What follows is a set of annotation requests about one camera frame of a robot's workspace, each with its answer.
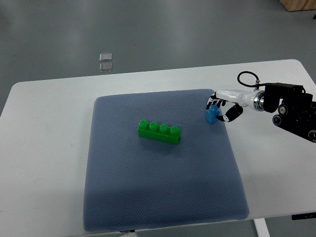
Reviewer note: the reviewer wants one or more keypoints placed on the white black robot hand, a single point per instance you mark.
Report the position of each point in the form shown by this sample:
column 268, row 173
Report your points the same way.
column 238, row 98

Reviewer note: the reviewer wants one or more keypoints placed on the small blue block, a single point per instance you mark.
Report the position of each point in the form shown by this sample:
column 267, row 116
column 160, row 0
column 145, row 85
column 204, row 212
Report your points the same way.
column 211, row 114

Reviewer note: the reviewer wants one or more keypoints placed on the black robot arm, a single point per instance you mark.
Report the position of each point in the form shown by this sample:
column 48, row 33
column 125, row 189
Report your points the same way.
column 296, row 110

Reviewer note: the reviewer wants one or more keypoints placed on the long green block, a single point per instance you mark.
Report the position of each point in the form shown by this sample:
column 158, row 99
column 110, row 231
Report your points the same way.
column 163, row 132

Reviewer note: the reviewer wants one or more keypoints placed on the wooden box corner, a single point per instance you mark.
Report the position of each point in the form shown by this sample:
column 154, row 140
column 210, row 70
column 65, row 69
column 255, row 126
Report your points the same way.
column 298, row 5

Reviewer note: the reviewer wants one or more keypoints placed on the blue-grey fabric mat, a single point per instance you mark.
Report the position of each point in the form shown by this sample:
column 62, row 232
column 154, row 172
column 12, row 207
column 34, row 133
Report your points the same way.
column 139, row 183

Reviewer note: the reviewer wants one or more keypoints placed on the white table leg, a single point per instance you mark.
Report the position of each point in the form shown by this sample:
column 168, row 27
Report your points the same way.
column 261, row 227

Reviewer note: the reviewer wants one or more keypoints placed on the black table control panel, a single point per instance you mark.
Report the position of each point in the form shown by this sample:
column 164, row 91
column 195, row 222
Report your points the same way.
column 303, row 216

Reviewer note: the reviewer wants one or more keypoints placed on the upper metal floor plate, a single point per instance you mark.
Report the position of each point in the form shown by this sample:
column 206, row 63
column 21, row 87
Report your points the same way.
column 105, row 57

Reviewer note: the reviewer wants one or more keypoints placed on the black label under mat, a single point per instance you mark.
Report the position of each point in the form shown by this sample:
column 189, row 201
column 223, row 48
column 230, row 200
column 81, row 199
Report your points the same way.
column 128, row 231

